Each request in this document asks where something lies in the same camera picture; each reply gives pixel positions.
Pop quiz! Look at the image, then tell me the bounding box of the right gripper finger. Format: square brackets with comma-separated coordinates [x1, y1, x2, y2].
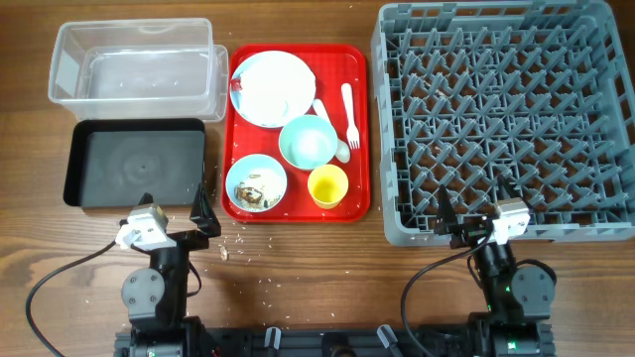
[435, 185, 458, 235]
[497, 175, 521, 200]

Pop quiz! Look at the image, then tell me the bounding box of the light blue bowl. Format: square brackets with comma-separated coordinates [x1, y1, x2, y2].
[225, 154, 288, 213]

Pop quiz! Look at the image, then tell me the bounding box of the yellow plastic cup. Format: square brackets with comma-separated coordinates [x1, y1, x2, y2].
[308, 164, 349, 209]

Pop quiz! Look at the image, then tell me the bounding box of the white plastic spoon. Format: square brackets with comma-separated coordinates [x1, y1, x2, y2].
[313, 99, 351, 164]

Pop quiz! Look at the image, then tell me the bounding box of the white plastic fork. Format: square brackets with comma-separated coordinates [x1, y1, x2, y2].
[341, 83, 360, 149]

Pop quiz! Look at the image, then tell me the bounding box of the mint green bowl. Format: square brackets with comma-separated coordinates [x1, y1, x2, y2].
[278, 115, 338, 171]

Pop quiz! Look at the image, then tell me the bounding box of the red sauce packet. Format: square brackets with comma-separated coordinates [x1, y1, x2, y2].
[229, 78, 242, 91]

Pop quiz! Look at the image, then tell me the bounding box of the light blue plate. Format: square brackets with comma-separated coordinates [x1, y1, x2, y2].
[228, 50, 318, 130]

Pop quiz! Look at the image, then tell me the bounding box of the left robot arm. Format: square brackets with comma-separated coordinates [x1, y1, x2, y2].
[114, 183, 221, 357]

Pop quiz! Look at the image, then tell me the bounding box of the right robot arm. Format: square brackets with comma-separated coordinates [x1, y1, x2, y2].
[435, 178, 557, 356]

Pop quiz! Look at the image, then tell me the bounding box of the black food waste tray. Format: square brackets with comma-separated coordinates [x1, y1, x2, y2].
[63, 118, 206, 208]

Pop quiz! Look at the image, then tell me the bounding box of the grey dishwasher rack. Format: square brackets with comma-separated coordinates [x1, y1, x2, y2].
[371, 1, 634, 246]

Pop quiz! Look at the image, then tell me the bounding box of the clear plastic waste bin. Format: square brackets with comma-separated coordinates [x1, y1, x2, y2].
[48, 18, 229, 122]

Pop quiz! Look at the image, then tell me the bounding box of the peanut on table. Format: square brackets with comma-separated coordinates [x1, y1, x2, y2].
[220, 246, 229, 261]

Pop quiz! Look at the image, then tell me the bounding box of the food scraps and rice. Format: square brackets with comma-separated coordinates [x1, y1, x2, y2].
[234, 170, 286, 212]

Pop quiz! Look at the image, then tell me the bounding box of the red serving tray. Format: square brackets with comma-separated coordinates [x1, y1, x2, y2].
[220, 44, 371, 223]

